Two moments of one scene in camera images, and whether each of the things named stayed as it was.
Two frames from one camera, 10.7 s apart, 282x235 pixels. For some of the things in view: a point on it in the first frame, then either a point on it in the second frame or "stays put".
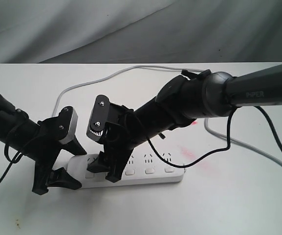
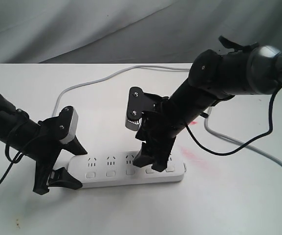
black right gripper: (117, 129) → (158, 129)
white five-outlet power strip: (138, 169) stays put
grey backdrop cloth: (72, 32) stays put
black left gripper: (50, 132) stays put
